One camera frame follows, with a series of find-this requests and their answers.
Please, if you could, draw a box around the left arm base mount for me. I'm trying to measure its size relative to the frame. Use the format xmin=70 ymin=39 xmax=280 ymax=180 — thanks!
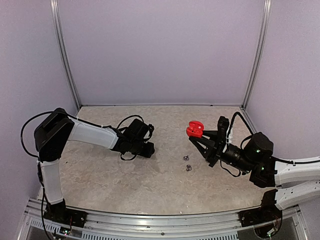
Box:
xmin=44 ymin=199 xmax=88 ymax=228

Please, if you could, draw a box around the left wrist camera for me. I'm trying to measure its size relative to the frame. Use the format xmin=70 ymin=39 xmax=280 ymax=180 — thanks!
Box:
xmin=128 ymin=118 xmax=155 ymax=142

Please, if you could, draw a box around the aluminium corner post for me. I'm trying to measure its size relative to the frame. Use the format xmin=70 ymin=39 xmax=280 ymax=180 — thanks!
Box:
xmin=50 ymin=0 xmax=82 ymax=111
xmin=242 ymin=0 xmax=272 ymax=111

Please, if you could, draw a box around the left aluminium corner post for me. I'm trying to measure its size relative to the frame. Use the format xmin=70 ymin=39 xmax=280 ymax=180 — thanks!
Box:
xmin=50 ymin=0 xmax=82 ymax=111

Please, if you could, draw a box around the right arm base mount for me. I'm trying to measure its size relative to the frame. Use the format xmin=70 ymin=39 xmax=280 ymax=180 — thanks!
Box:
xmin=238 ymin=189 xmax=283 ymax=240

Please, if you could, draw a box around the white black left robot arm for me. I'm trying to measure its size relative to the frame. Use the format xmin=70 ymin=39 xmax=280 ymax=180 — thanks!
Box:
xmin=34 ymin=108 xmax=155 ymax=223

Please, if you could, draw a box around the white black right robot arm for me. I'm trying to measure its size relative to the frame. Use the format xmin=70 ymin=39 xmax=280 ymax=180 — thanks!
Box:
xmin=186 ymin=127 xmax=320 ymax=222

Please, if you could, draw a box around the red round case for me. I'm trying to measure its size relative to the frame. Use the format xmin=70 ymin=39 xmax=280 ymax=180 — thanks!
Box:
xmin=186 ymin=120 xmax=205 ymax=138

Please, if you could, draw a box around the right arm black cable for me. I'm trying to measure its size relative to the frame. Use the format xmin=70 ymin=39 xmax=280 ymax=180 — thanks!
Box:
xmin=229 ymin=111 xmax=320 ymax=165

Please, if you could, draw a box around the front aluminium rail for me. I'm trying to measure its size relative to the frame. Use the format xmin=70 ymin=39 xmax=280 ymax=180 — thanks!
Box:
xmin=18 ymin=197 xmax=308 ymax=240

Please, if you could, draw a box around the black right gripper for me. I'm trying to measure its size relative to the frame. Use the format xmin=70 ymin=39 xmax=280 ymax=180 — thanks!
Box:
xmin=190 ymin=130 xmax=256 ymax=174

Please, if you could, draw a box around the purple clip earbud lower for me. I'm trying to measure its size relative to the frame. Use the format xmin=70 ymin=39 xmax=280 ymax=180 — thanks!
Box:
xmin=186 ymin=164 xmax=192 ymax=172

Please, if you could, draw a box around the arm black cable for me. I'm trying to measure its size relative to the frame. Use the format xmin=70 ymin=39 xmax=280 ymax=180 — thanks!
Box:
xmin=20 ymin=111 xmax=155 ymax=161
xmin=229 ymin=111 xmax=320 ymax=165

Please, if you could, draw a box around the right aluminium corner post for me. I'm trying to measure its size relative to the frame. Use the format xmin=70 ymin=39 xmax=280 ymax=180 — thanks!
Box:
xmin=242 ymin=0 xmax=272 ymax=111

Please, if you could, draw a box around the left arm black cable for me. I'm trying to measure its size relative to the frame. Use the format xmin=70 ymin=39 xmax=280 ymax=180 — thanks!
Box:
xmin=20 ymin=111 xmax=155 ymax=161

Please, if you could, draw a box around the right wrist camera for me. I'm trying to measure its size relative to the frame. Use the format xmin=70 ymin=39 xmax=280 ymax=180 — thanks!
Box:
xmin=217 ymin=116 xmax=233 ymax=144

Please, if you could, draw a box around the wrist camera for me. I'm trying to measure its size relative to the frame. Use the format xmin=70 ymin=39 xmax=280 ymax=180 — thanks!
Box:
xmin=217 ymin=116 xmax=233 ymax=144
xmin=128 ymin=118 xmax=155 ymax=142

